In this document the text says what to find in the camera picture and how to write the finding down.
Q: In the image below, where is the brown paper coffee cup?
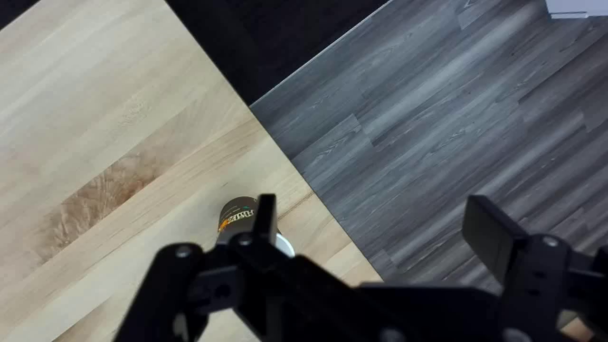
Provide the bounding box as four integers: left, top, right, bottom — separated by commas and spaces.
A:
215, 195, 298, 258

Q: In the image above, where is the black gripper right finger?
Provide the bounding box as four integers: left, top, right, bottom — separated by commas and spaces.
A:
462, 195, 528, 283

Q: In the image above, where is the white object on floor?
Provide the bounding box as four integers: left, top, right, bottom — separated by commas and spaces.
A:
545, 0, 608, 18

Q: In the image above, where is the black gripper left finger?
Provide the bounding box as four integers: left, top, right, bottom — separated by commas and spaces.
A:
253, 193, 277, 243

